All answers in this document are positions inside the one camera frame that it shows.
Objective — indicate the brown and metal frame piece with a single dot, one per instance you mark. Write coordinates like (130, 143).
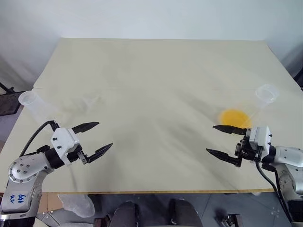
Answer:
(229, 220)

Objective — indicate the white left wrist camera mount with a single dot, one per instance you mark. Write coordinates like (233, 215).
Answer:
(63, 139)

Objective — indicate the clear cup with orange juice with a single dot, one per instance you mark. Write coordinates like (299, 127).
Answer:
(236, 117)

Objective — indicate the black object beside table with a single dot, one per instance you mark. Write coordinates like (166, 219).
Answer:
(298, 80)

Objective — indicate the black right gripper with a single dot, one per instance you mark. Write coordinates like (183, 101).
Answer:
(247, 151)

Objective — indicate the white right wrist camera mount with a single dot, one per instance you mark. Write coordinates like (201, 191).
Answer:
(259, 138)

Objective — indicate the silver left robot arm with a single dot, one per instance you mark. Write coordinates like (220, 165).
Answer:
(21, 170)

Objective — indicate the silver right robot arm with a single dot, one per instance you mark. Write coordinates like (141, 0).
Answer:
(287, 163)

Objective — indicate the white crumpled plastic bag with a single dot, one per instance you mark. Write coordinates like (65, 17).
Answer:
(78, 204)

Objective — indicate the black stand leg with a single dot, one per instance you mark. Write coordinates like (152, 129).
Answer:
(6, 87)

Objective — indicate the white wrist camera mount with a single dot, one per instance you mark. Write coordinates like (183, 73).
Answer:
(63, 139)
(259, 138)

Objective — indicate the dark rounded shape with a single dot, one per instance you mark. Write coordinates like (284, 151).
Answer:
(184, 214)
(125, 215)

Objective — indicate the empty clear plastic cup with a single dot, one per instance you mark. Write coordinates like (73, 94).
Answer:
(35, 106)

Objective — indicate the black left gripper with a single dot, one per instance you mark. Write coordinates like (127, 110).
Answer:
(80, 156)

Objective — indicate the black flat equipment case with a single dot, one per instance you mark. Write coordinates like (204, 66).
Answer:
(8, 104)

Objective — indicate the silver metal bracket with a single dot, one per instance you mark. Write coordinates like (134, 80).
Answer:
(48, 218)

